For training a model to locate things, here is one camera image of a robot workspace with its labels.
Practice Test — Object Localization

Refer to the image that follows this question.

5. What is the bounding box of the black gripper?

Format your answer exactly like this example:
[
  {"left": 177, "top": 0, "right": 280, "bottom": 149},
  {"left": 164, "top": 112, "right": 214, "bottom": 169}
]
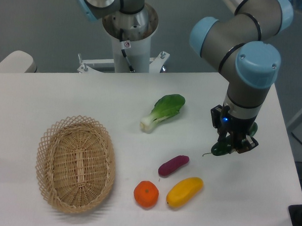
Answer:
[{"left": 218, "top": 113, "right": 259, "bottom": 154}]

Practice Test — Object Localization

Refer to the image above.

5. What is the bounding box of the green cucumber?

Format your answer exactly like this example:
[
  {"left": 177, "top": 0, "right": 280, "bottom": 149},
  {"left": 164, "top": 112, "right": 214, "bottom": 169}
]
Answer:
[{"left": 202, "top": 122, "right": 258, "bottom": 156}]

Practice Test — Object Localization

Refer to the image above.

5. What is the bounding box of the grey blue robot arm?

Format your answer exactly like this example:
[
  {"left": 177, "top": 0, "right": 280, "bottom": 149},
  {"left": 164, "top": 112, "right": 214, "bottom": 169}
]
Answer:
[{"left": 77, "top": 0, "right": 293, "bottom": 156}]

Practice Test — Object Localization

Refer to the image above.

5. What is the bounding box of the woven wicker basket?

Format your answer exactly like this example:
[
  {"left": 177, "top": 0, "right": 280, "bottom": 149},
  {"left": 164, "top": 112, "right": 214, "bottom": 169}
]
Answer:
[{"left": 35, "top": 115, "right": 116, "bottom": 214}]

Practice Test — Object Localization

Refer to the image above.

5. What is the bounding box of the purple sweet potato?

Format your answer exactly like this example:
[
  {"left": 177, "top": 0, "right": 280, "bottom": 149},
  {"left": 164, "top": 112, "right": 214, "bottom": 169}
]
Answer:
[{"left": 158, "top": 155, "right": 190, "bottom": 177}]

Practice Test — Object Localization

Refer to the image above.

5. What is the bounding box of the green bok choy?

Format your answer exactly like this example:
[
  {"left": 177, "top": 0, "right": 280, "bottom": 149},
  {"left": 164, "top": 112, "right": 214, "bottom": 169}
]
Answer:
[{"left": 140, "top": 94, "right": 186, "bottom": 132}]

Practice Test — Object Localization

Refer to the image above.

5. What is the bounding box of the yellow mango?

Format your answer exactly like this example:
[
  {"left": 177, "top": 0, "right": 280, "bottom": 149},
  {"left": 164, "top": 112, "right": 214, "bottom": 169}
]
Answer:
[{"left": 166, "top": 177, "right": 204, "bottom": 208}]

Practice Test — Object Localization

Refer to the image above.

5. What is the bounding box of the black device at table edge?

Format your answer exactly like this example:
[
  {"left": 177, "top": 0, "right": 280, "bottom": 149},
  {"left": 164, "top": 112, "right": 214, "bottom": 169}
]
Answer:
[{"left": 288, "top": 204, "right": 302, "bottom": 226}]

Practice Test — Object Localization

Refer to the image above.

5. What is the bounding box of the orange tangerine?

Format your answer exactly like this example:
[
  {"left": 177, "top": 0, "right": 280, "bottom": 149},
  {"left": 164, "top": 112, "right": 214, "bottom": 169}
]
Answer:
[{"left": 133, "top": 180, "right": 159, "bottom": 209}]

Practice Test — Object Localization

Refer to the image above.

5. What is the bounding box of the white chair armrest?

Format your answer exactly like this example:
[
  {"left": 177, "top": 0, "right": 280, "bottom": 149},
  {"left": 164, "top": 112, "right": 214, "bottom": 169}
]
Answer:
[{"left": 0, "top": 50, "right": 38, "bottom": 73}]

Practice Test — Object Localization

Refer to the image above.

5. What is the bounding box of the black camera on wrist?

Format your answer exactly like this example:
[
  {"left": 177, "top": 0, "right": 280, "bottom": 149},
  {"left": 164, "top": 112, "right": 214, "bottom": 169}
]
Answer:
[{"left": 210, "top": 105, "right": 222, "bottom": 128}]

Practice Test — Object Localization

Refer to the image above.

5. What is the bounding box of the black cable on pedestal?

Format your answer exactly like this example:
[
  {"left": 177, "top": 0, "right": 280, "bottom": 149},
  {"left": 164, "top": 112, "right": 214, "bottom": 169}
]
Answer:
[{"left": 117, "top": 27, "right": 138, "bottom": 74}]

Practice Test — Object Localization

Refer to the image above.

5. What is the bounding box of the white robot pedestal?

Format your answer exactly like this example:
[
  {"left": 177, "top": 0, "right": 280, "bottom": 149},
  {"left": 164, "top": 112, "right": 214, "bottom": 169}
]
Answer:
[{"left": 78, "top": 4, "right": 170, "bottom": 74}]

